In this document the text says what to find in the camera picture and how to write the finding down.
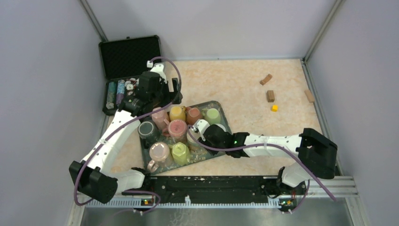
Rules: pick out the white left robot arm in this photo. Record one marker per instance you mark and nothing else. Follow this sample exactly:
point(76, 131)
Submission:
point(92, 176)

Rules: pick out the light pink glass mug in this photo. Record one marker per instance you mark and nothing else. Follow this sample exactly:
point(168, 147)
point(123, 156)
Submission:
point(160, 156)

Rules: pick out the pink upside-down mug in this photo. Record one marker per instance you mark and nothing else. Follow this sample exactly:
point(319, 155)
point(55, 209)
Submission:
point(161, 119)

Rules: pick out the yellow upside-down mug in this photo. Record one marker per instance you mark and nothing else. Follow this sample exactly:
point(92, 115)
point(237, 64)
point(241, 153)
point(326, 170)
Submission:
point(177, 113)

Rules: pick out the light green mug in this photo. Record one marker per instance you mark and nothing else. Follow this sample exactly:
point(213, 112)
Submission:
point(212, 116)

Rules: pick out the light wooden block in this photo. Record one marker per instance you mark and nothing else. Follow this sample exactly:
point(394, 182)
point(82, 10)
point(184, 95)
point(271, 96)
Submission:
point(310, 97)

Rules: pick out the terracotta upside-down mug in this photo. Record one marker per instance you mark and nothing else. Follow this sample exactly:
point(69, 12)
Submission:
point(193, 115)

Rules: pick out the white and blue mug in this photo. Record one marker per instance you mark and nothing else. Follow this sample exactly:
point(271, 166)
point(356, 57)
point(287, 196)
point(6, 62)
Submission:
point(222, 127)

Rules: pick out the brown rectangular wooden block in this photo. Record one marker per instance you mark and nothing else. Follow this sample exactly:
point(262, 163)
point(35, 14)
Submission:
point(270, 96)

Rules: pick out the curved brown wooden block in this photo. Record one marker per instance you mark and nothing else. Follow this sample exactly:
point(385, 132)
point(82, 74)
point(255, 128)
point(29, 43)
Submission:
point(266, 79)

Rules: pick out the teal floral serving tray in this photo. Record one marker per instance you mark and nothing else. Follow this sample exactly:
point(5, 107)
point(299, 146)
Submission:
point(198, 153)

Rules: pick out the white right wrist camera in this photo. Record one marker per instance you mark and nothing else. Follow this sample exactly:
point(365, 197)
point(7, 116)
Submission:
point(201, 124)

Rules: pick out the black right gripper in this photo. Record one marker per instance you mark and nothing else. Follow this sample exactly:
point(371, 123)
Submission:
point(213, 152)

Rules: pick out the red-bottomed glass mug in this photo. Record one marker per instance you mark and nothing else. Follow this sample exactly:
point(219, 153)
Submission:
point(176, 130)

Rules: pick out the small yellow cube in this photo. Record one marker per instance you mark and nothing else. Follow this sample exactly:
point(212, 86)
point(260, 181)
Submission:
point(274, 108)

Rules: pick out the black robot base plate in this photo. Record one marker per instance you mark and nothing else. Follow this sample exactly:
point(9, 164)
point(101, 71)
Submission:
point(219, 189)

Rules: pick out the cream patterned mug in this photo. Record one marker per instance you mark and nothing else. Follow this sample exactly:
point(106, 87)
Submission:
point(192, 137)

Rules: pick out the black upside-down mug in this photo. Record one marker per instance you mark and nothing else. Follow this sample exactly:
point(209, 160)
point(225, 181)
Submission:
point(148, 131)

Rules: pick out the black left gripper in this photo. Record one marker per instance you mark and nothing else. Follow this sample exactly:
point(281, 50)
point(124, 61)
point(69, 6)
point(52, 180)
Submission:
point(165, 86)

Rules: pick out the black poker chip case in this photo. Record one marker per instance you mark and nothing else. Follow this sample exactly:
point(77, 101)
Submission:
point(125, 59)

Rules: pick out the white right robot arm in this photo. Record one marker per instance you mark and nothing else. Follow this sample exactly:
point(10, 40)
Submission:
point(313, 153)

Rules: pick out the lime green faceted mug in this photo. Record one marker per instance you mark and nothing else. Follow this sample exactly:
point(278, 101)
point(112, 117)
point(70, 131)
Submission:
point(181, 154)

